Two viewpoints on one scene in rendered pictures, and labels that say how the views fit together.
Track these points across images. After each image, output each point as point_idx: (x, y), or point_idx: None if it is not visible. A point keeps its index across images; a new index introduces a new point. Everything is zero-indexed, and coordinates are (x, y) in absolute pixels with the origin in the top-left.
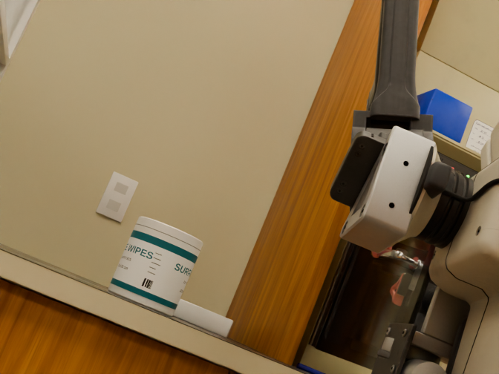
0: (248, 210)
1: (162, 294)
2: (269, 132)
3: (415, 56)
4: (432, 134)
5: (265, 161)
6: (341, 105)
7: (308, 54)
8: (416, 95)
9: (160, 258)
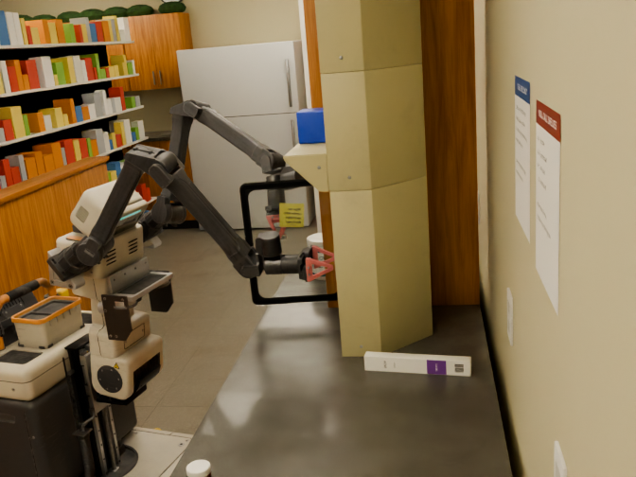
0: (485, 198)
1: None
2: (484, 126)
3: None
4: (154, 203)
5: (485, 152)
6: None
7: (483, 43)
8: (162, 189)
9: None
